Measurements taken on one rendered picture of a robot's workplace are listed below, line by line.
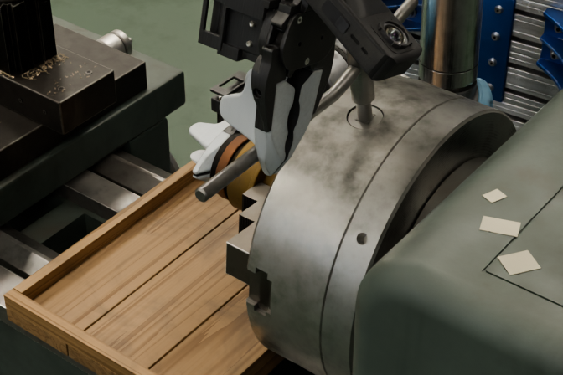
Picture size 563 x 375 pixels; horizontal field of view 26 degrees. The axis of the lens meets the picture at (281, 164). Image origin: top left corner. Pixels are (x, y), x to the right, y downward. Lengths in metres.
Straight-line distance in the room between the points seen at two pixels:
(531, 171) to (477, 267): 0.14
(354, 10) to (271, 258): 0.33
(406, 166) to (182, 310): 0.45
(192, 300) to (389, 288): 0.54
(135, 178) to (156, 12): 2.19
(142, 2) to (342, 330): 2.88
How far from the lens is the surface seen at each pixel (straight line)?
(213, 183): 0.93
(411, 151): 1.10
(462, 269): 0.94
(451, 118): 1.14
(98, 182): 1.68
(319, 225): 1.10
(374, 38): 0.87
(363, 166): 1.10
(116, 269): 1.51
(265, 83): 0.91
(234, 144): 1.30
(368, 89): 1.10
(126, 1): 3.93
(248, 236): 1.19
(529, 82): 1.85
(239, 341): 1.40
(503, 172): 1.05
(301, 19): 0.91
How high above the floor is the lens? 1.87
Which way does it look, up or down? 36 degrees down
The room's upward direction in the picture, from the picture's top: straight up
